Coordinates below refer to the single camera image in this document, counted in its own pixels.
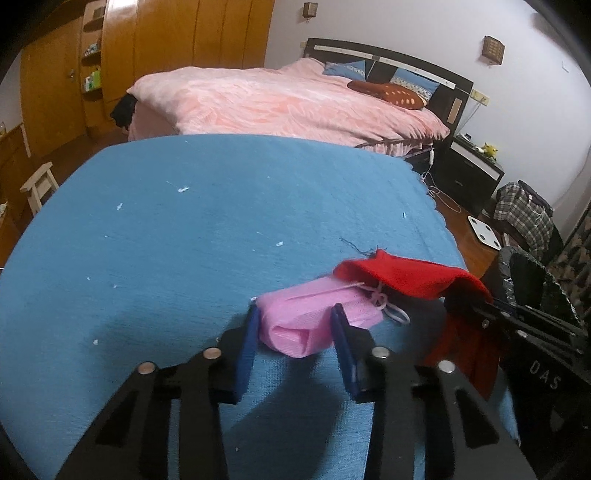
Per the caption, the white charger cable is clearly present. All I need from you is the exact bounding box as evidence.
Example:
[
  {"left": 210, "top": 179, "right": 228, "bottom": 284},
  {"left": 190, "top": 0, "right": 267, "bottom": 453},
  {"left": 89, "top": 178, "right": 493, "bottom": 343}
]
[{"left": 420, "top": 147, "right": 463, "bottom": 214}]

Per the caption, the wall lamp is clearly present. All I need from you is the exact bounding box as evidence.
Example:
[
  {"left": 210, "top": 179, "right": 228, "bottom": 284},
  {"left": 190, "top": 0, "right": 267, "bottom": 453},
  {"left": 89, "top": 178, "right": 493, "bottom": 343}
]
[
  {"left": 481, "top": 35, "right": 505, "bottom": 65},
  {"left": 301, "top": 2, "right": 318, "bottom": 19}
]

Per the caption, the right blue pillow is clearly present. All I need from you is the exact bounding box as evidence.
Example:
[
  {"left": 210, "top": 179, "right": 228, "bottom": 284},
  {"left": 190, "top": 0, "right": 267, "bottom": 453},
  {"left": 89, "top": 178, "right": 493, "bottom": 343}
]
[{"left": 390, "top": 68, "right": 440, "bottom": 102}]

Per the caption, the yellow plush toy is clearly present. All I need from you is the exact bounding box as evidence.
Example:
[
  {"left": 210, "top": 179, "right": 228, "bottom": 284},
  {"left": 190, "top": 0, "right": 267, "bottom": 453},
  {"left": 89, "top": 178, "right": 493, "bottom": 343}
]
[{"left": 482, "top": 143, "right": 498, "bottom": 162}]

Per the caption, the red cloth piece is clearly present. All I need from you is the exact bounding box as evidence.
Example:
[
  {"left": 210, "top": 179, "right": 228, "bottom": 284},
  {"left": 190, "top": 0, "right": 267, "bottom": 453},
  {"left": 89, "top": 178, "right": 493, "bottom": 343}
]
[{"left": 334, "top": 249, "right": 500, "bottom": 400}]

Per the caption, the brown dotted pillow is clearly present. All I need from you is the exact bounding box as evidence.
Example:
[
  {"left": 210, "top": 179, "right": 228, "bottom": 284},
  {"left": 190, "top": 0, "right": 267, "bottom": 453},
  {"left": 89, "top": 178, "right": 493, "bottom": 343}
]
[{"left": 346, "top": 80, "right": 427, "bottom": 110}]

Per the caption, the bed with pink duvet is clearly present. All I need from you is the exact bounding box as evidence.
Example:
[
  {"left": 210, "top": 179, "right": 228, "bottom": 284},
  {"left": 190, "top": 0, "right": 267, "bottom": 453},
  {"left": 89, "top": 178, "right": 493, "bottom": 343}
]
[{"left": 110, "top": 38, "right": 474, "bottom": 157}]

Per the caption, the patterned curtain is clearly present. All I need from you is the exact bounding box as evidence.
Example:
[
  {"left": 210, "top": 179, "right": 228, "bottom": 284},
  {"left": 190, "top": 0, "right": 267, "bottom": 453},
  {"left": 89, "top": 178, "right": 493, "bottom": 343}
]
[{"left": 546, "top": 156, "right": 591, "bottom": 319}]

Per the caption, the pink cloth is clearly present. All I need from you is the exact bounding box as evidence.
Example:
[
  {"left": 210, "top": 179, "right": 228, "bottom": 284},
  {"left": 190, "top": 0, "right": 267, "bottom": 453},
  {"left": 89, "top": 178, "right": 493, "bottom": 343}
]
[{"left": 256, "top": 275, "right": 410, "bottom": 358}]

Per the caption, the black white nightstand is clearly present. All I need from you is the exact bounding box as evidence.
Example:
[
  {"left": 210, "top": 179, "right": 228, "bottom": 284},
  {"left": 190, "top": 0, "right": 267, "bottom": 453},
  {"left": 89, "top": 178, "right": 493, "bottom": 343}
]
[{"left": 433, "top": 136, "right": 505, "bottom": 217}]

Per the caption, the plaid cloth on chair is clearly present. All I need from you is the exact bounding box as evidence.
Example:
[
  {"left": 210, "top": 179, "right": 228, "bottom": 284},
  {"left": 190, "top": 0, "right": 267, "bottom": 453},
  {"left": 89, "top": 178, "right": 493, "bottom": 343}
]
[{"left": 493, "top": 180, "right": 555, "bottom": 261}]

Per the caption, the white bathroom scale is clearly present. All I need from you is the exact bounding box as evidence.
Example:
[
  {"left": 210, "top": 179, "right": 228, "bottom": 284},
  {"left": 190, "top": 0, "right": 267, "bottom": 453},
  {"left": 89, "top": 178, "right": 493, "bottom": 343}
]
[{"left": 468, "top": 216, "right": 502, "bottom": 251}]

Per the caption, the wooden side dresser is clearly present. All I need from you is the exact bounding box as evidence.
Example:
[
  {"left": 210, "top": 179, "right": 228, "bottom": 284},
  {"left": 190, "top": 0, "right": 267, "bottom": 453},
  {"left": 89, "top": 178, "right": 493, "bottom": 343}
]
[{"left": 0, "top": 125, "right": 33, "bottom": 267}]

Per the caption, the black lined trash bin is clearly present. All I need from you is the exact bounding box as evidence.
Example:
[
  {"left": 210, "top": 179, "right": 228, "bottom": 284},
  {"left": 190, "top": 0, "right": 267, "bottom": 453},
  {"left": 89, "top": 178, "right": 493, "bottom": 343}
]
[{"left": 481, "top": 246, "right": 584, "bottom": 328}]

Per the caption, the wooden wardrobe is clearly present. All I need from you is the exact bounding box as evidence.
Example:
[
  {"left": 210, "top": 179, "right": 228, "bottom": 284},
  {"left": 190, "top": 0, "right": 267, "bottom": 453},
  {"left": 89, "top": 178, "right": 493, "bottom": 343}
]
[{"left": 20, "top": 1, "right": 274, "bottom": 158}]

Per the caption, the blue pillow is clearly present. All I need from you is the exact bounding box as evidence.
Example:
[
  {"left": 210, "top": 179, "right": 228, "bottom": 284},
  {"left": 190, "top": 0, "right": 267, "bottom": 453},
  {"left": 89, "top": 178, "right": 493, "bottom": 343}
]
[
  {"left": 322, "top": 60, "right": 366, "bottom": 81},
  {"left": 390, "top": 68, "right": 440, "bottom": 102}
]

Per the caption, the left blue pillow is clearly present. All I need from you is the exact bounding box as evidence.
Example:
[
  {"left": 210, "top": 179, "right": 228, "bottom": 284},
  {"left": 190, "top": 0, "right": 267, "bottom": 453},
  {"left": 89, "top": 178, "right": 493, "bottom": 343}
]
[{"left": 322, "top": 60, "right": 366, "bottom": 81}]

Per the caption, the right wall lamp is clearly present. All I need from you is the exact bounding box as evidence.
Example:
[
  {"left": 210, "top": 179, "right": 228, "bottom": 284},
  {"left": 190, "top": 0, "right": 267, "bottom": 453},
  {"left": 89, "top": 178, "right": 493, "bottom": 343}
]
[{"left": 481, "top": 35, "right": 505, "bottom": 65}]

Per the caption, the small white wooden stool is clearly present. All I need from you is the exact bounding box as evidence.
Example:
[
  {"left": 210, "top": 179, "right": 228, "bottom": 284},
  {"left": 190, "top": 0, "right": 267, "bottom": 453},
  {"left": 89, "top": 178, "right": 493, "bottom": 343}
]
[{"left": 19, "top": 162, "right": 59, "bottom": 216}]

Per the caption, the blue table cloth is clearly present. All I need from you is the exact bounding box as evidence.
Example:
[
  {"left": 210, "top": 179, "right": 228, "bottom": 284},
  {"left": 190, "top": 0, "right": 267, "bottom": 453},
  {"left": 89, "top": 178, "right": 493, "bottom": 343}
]
[{"left": 1, "top": 135, "right": 464, "bottom": 479}]

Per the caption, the left wall lamp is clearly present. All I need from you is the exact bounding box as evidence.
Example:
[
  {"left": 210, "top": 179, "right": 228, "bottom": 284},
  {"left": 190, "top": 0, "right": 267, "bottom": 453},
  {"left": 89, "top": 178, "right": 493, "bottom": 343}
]
[{"left": 301, "top": 2, "right": 318, "bottom": 19}]

